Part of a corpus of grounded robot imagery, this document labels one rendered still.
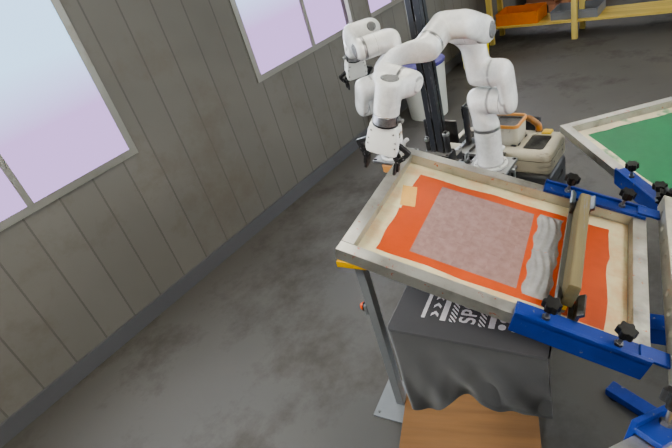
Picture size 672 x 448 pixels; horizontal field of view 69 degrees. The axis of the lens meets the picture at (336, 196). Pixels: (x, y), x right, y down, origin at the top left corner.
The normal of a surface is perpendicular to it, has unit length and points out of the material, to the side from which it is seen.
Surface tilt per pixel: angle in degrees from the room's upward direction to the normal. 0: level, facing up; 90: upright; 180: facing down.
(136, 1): 90
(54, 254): 90
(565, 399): 0
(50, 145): 90
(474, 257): 19
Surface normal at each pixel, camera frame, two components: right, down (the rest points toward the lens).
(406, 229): 0.04, -0.78
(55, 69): 0.76, 0.15
